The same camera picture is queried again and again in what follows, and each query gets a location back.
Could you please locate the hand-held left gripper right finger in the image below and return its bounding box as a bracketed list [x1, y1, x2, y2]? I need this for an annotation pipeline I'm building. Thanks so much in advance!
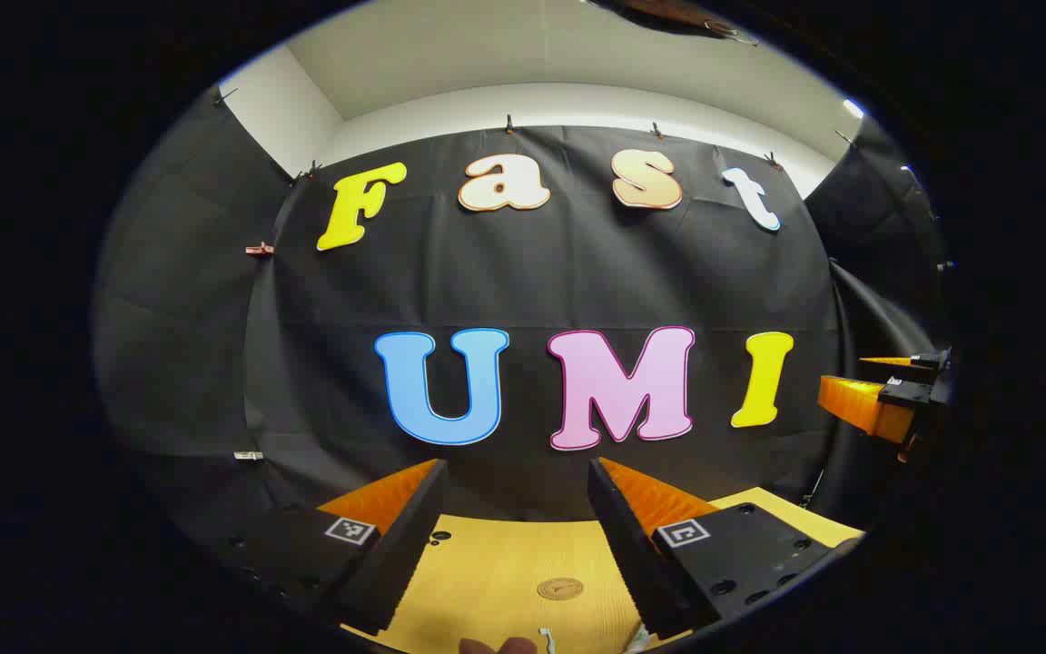
[588, 457, 864, 641]

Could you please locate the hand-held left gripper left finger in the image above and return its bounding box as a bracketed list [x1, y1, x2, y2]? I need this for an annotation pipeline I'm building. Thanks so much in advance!
[219, 459, 449, 637]

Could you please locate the wooden desktop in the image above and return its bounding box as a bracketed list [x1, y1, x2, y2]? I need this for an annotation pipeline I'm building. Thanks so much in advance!
[341, 486, 864, 654]

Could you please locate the black backdrop cloth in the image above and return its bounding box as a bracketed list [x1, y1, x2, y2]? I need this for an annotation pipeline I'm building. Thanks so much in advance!
[92, 86, 951, 546]

